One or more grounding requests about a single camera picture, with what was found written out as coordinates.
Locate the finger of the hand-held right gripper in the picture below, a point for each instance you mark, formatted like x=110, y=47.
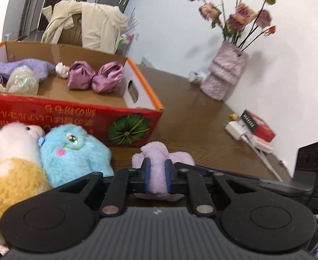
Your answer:
x=278, y=187

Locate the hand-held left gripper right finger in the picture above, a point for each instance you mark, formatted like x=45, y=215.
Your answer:
x=168, y=176

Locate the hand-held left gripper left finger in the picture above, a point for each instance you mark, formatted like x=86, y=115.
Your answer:
x=146, y=174

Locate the lilac soft plush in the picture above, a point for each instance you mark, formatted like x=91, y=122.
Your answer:
x=156, y=157

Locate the blue fluffy plush toy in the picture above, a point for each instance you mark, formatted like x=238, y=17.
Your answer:
x=72, y=157

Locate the red cardboard box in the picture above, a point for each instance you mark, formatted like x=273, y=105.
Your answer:
x=88, y=119

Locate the pink satin bow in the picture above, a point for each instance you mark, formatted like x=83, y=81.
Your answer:
x=94, y=77

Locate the yellow white alpaca plush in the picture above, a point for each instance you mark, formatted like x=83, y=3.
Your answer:
x=15, y=178

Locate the white scrunchie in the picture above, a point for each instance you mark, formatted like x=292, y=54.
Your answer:
x=62, y=70

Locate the iridescent mesh ball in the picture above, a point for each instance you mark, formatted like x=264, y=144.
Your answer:
x=22, y=81

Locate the purple knitted pouch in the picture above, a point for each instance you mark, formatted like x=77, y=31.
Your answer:
x=31, y=66

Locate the white book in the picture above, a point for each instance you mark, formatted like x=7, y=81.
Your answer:
x=264, y=145

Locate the red black box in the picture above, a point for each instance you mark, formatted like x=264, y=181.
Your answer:
x=259, y=126

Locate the small white figurine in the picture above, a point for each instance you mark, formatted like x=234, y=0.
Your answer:
x=196, y=77

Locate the pink textured vase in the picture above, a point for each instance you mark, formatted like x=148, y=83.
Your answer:
x=224, y=70

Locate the colourful printed bag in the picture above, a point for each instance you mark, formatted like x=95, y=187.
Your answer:
x=126, y=36

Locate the beige coat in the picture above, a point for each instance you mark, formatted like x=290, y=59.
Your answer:
x=99, y=24

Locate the dried pink roses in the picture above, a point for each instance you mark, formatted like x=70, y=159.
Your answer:
x=240, y=13

